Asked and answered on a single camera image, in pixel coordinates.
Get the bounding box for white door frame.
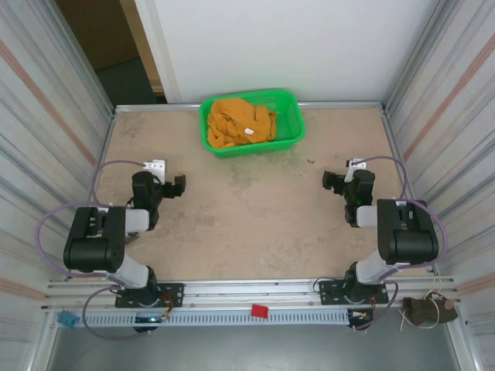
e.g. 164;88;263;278
119;0;182;104

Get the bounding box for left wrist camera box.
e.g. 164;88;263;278
142;158;168;185

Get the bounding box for green plastic basket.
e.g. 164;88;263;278
199;88;306;158

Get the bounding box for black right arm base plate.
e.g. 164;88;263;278
317;278;390;307

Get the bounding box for black controller module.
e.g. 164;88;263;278
132;315;162;334
346;308;375;332

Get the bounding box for small blue connector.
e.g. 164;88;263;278
56;310;79;330

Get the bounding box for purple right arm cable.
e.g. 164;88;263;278
350;155;449;332

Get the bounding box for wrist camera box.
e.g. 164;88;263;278
345;158;367;182
142;158;168;185

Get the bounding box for orange t-shirt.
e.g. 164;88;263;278
206;97;278;150

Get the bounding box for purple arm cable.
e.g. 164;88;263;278
350;155;449;332
35;158;150;341

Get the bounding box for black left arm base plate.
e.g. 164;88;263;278
114;283;185;309

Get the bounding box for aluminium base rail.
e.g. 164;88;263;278
41;274;459;312

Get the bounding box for aluminium table end rail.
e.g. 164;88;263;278
114;100;387;114

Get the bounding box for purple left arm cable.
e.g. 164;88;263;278
35;158;150;341

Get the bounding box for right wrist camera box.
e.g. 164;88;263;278
345;158;367;182

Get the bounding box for brown cloth pouch with string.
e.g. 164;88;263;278
399;277;460;330

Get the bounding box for grey slotted cable duct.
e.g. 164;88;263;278
83;310;351;328

